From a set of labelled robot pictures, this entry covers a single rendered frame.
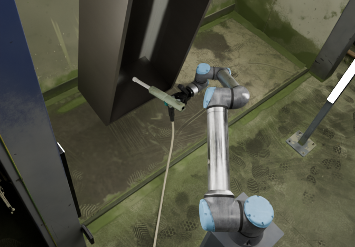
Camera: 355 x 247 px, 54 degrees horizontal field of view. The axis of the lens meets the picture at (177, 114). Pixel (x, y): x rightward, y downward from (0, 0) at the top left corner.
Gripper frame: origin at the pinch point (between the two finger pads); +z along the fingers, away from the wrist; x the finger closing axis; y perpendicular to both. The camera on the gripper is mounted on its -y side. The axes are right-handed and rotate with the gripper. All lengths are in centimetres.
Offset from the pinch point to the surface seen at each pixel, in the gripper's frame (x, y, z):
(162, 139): 18, 55, -7
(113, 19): -7, -80, 37
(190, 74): 53, 47, -80
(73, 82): 105, 29, 13
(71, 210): -27, -12, 93
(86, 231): -27, 13, 90
